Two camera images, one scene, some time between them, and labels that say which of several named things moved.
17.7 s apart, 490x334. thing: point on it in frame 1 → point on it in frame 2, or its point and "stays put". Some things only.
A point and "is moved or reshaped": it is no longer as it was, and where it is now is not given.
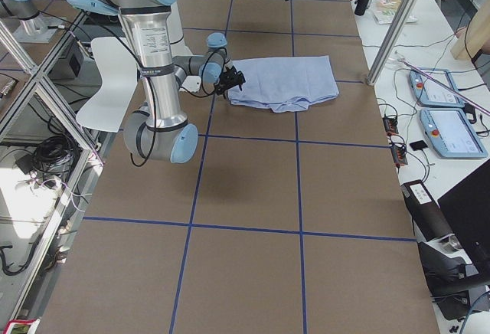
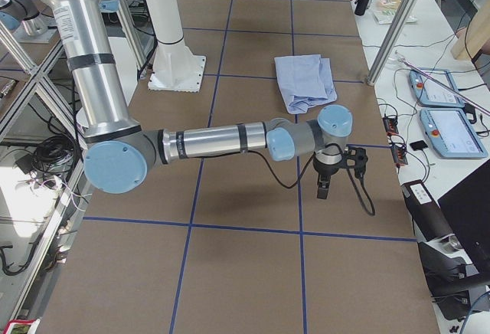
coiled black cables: [56, 155] stays put
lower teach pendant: [451, 133] stays put
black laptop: [466, 209] stays put
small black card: [418, 145] stays put
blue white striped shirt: [284, 84] is moved or reshaped
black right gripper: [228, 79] → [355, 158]
